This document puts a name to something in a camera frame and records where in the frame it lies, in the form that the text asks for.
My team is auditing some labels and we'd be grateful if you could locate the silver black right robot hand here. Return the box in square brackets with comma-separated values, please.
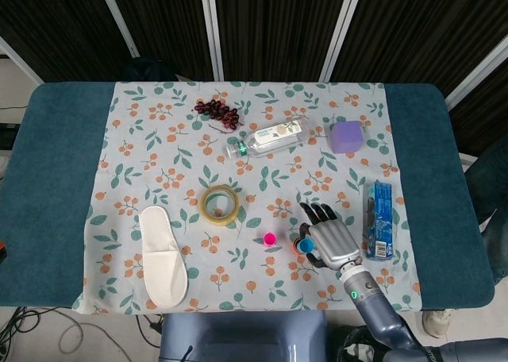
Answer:
[299, 202, 363, 270]

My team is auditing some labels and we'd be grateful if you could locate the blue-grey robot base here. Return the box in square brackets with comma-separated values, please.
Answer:
[158, 311, 329, 362]

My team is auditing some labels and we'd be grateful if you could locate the blue cookie package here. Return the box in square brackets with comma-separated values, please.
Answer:
[363, 181, 395, 262]

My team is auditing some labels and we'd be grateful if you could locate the purple foam cube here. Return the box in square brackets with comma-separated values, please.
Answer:
[328, 120, 365, 155]

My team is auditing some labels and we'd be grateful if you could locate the yellow packing tape roll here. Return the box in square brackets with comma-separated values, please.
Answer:
[199, 184, 241, 226]

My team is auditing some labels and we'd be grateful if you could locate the clear plastic water bottle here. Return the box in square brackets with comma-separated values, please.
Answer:
[225, 117, 311, 159]

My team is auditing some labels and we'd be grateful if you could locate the white sneaker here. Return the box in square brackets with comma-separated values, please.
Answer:
[421, 308, 452, 337]

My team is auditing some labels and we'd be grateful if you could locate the white metal rack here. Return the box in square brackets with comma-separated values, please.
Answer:
[460, 153, 479, 175]

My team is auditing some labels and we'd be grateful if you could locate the person leg in jeans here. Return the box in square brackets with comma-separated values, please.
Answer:
[466, 143, 508, 286]

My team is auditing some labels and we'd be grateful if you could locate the white cloth slipper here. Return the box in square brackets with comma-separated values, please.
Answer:
[138, 205, 189, 310]

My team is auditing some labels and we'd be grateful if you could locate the dark red grape bunch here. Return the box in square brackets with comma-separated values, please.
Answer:
[194, 98, 243, 132]

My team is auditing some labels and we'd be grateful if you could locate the floral printed tablecloth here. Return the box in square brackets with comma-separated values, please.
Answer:
[72, 80, 422, 314]

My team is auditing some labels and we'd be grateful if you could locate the teal table cover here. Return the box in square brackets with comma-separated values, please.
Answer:
[0, 82, 496, 312]

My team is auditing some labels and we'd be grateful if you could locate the black cable bundle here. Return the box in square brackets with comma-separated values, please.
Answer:
[337, 325, 392, 362]

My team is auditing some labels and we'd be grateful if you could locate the white screen frame post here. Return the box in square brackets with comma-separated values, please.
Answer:
[0, 35, 44, 84]
[319, 0, 365, 82]
[94, 0, 140, 59]
[199, 0, 225, 81]
[444, 36, 508, 109]

